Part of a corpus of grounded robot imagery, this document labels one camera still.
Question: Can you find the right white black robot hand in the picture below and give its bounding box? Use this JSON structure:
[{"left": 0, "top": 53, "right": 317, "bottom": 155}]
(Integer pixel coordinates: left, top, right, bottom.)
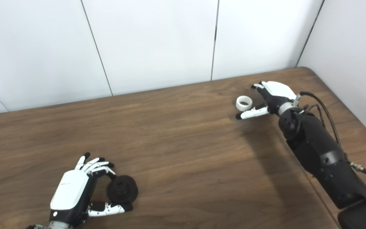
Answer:
[{"left": 235, "top": 81, "right": 298, "bottom": 120}]

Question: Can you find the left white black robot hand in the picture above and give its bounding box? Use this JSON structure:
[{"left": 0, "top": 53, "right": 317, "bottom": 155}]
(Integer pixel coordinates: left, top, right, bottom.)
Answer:
[{"left": 49, "top": 152, "right": 133, "bottom": 228}]

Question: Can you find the white plastic ring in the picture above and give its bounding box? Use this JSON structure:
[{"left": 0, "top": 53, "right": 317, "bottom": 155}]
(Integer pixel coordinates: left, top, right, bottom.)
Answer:
[{"left": 236, "top": 96, "right": 254, "bottom": 112}]

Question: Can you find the round black plastic part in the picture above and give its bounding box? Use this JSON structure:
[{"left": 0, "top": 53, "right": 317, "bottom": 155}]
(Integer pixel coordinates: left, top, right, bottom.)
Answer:
[{"left": 107, "top": 175, "right": 139, "bottom": 204}]

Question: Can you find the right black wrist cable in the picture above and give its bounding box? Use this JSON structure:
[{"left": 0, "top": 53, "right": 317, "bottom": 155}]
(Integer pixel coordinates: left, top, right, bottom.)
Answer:
[{"left": 292, "top": 91, "right": 366, "bottom": 175}]

